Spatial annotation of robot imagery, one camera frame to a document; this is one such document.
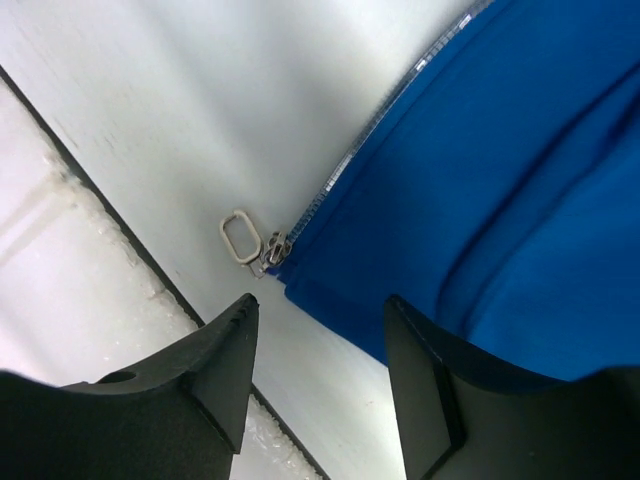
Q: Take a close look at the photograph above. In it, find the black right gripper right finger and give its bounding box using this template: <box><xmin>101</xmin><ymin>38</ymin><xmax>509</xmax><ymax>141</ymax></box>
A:
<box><xmin>384</xmin><ymin>296</ymin><xmax>639</xmax><ymax>479</ymax></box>

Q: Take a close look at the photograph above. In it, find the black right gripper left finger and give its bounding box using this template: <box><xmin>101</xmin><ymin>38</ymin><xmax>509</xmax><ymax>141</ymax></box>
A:
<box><xmin>1</xmin><ymin>294</ymin><xmax>259</xmax><ymax>479</ymax></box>

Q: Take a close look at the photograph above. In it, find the blue zip-up jacket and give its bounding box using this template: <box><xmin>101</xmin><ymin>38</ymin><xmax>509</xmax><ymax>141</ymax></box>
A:
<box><xmin>218</xmin><ymin>0</ymin><xmax>640</xmax><ymax>386</ymax></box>

